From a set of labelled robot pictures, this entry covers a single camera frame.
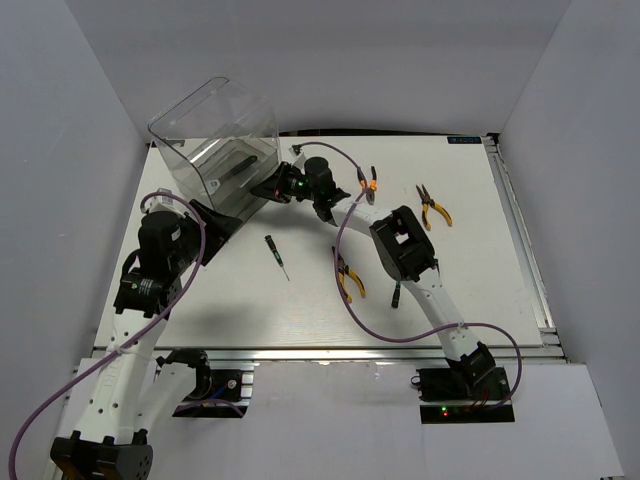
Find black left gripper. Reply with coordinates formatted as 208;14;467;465
169;199;242;274

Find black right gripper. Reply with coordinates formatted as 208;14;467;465
251;162;318;205

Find green black screwdriver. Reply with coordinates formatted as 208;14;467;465
264;235;290;280
391;282;402;309

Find clear plastic drawer cabinet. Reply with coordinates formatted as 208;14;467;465
147;76;281;221

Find yellow pliers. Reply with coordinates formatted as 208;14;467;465
416;184;453;231
331;245;367;305

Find black adjustable wrench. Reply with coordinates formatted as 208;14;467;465
208;155;258;194

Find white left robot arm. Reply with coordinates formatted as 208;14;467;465
50;197;242;479

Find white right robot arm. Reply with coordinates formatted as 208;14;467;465
250;157;495;399

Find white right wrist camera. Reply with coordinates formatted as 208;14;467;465
289;144;303;156

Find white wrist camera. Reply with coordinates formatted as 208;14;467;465
146;193;174;214
289;144;303;156

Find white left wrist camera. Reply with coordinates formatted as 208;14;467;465
146;193;174;214

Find orange handled combination pliers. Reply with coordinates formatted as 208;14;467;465
356;166;378;206

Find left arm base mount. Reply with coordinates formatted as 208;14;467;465
155;348;248;419

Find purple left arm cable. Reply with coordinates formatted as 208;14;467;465
8;192;246;480

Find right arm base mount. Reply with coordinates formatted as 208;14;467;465
410;367;515;425

